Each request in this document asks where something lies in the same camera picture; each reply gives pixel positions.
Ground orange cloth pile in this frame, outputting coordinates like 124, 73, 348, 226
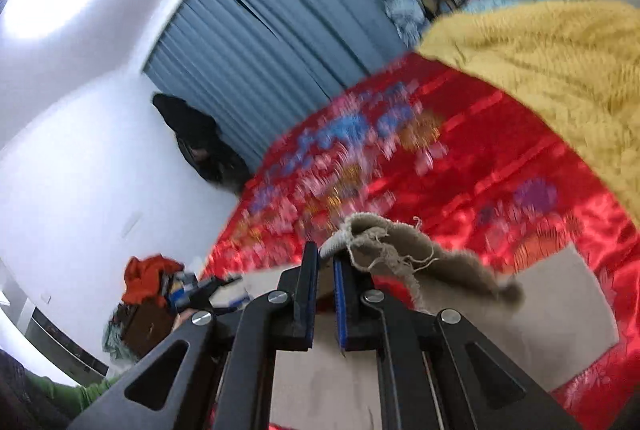
122, 255, 184, 308

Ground beige pants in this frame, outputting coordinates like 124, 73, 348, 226
271, 213, 620, 429

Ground brown wooden cabinet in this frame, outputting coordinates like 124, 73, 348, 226
120, 300, 175, 358

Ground yellow knitted blanket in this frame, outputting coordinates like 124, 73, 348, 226
416, 0, 639, 220

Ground red floral satin bedspread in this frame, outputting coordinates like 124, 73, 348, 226
205, 54, 639, 429

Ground blue grey curtain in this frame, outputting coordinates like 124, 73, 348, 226
144, 0, 405, 167

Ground patterned blue white pillow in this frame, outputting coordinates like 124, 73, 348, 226
385, 0, 469, 48

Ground black hanging garment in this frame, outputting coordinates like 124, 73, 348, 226
152, 92, 253, 195

